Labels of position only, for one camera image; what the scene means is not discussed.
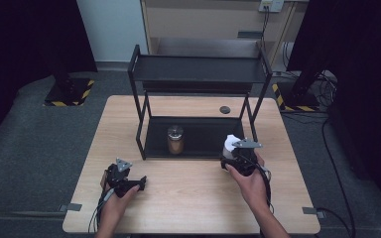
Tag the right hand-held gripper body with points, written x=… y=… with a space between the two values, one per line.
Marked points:
x=244 y=158

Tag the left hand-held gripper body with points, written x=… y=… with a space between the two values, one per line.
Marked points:
x=119 y=178

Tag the spice jar with white lid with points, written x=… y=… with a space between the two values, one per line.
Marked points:
x=229 y=143

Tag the glass jar with silver lid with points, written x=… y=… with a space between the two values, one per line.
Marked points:
x=175 y=140

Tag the black metal two-tier rack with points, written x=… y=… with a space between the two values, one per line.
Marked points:
x=195 y=99

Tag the person's left hand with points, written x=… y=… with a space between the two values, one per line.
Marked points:
x=115 y=208

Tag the person's right hand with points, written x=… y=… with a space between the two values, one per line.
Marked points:
x=253 y=188

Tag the black round table grommet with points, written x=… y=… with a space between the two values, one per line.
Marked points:
x=225 y=109

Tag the striped black stand base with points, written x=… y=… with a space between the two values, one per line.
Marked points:
x=69 y=94
x=294 y=99

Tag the beige wooden cabinet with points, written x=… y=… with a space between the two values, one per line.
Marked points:
x=208 y=23

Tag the black curtain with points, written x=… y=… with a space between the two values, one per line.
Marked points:
x=20 y=49
x=360 y=66

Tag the grey table bracket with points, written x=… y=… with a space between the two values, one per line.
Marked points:
x=70 y=207
x=312 y=211

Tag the white wall socket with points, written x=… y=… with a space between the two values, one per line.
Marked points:
x=271 y=5

